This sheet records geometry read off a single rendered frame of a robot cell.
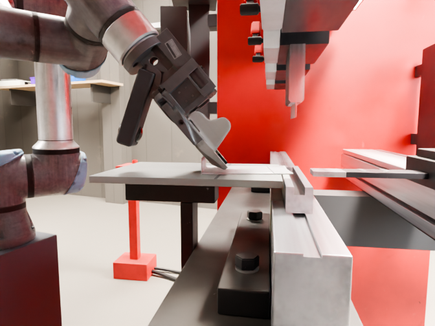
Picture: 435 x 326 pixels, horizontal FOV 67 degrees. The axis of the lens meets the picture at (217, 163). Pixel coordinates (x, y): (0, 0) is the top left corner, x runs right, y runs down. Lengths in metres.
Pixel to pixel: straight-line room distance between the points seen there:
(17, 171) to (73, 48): 0.43
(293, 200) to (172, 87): 0.23
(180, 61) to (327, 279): 0.35
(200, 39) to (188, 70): 1.52
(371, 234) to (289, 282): 0.73
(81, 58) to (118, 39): 0.12
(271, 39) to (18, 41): 0.37
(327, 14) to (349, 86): 1.04
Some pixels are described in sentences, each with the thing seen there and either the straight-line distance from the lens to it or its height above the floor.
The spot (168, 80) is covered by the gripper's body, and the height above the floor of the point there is 1.13.
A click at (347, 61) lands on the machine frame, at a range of 1.41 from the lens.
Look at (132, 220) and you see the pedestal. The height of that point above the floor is 0.40.
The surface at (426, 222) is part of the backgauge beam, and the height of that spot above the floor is 0.91.
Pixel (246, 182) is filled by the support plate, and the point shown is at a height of 1.00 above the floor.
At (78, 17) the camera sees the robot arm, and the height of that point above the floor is 1.22.
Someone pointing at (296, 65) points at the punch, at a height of 1.15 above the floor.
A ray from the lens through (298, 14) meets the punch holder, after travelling 0.35.
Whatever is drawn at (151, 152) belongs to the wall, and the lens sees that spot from 4.58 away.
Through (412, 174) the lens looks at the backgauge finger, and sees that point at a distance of 0.52.
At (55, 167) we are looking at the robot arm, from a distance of 0.94.
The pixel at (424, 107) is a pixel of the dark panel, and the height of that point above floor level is 1.13.
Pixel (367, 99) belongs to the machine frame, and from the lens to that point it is 1.41.
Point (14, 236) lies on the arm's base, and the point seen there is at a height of 0.80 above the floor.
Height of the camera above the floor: 1.07
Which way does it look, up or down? 6 degrees down
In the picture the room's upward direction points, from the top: straight up
